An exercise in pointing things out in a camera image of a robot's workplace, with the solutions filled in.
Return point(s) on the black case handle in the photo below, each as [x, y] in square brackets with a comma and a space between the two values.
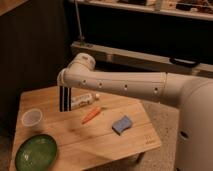
[182, 63]

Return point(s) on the black white striped eraser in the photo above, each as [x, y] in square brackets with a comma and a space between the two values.
[64, 99]

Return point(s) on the blue sponge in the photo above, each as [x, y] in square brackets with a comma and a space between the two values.
[122, 124]

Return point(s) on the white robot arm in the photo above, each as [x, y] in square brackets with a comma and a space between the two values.
[191, 95]

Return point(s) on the orange carrot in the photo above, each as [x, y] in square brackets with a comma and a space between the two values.
[94, 112]

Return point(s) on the long grey metal case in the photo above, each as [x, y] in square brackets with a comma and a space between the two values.
[140, 60]

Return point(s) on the wooden table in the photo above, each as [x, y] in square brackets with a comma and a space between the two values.
[84, 146]

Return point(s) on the upper shelf board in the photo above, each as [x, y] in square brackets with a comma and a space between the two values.
[155, 9]

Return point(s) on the metal pole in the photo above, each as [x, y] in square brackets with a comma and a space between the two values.
[81, 37]

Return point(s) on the green plate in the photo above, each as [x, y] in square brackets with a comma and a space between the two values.
[37, 153]

